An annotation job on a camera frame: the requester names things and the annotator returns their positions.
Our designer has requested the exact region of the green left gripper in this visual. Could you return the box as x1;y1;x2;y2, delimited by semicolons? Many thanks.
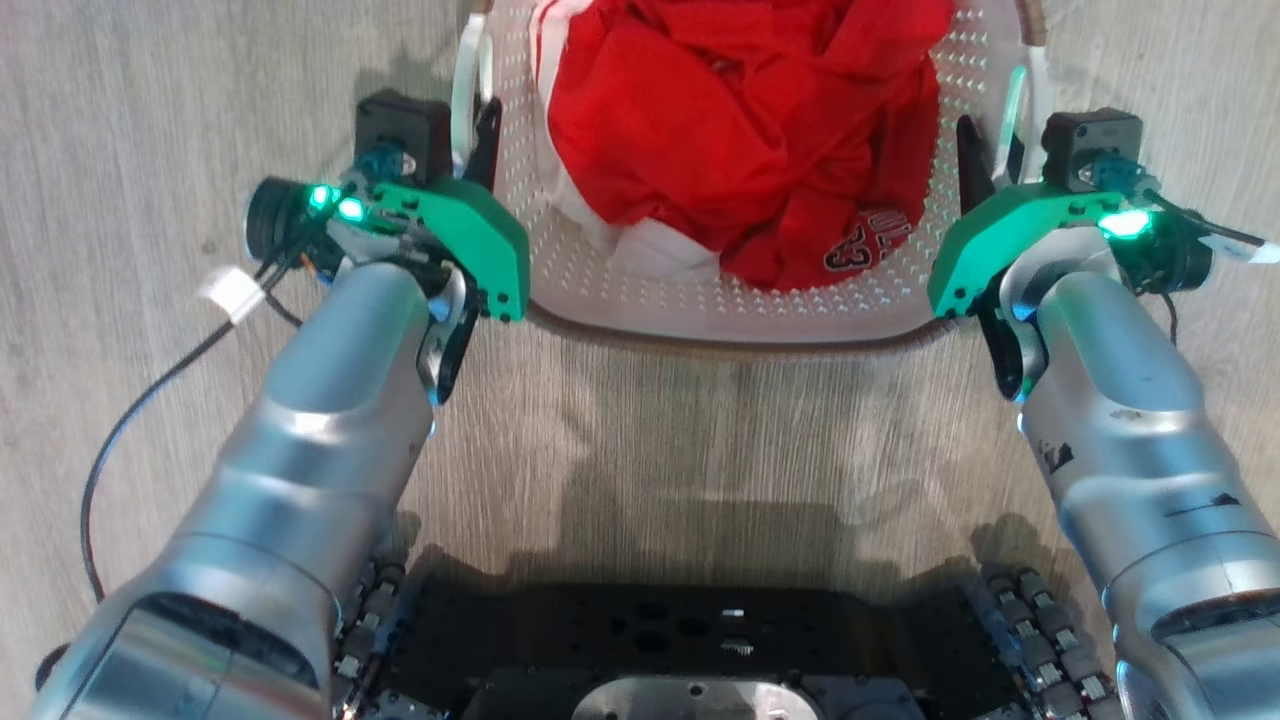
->
338;96;532;407

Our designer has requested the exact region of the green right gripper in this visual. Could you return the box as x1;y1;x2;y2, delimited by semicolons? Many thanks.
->
927;114;1153;402

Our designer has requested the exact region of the white perforated laundry basket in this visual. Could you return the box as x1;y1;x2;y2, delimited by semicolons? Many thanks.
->
450;0;1053;353

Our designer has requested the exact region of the red jersey garment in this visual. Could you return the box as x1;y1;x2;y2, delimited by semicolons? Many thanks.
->
547;0;957;292

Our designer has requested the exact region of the black cable with white tag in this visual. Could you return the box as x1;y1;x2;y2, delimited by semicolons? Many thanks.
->
1140;188;1280;267
79;264;306;604

